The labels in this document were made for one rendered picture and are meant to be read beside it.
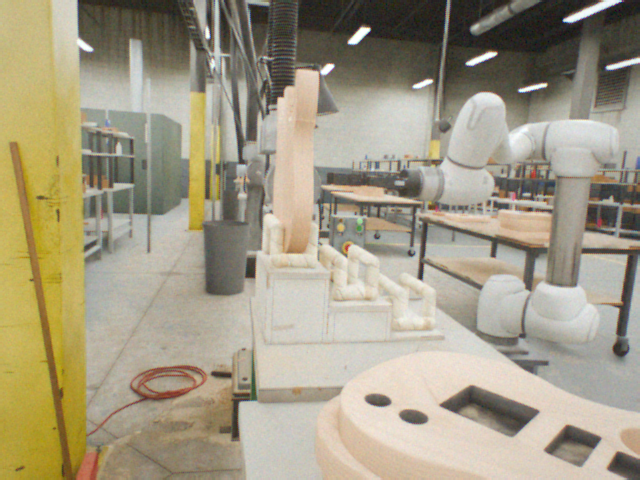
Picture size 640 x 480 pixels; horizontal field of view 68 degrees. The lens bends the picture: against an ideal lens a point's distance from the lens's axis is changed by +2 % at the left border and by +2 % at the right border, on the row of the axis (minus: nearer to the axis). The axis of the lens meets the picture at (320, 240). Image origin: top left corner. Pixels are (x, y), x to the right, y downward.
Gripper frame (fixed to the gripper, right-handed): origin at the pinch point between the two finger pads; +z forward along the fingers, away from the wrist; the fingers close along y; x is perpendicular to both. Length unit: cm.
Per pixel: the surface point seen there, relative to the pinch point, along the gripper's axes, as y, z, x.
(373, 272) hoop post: -9.1, -7.3, -22.0
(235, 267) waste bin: 360, 4, -102
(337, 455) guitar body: -64, 16, -33
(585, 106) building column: 774, -742, 168
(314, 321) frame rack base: -12.5, 7.6, -33.2
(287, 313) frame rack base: -12.4, 14.1, -31.2
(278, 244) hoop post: -8.9, 16.5, -15.7
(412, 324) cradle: -10.3, -18.3, -35.0
